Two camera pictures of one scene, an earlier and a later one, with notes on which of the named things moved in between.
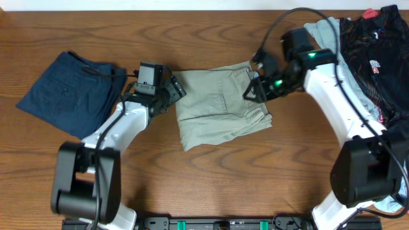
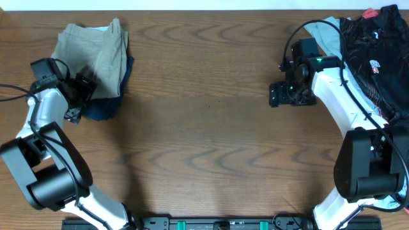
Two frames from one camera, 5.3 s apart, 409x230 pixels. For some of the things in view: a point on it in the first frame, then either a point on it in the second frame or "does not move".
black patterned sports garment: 377,45 does not move
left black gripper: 175,88 to 86,88
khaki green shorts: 211,107 to 100,52
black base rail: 239,223 does not move
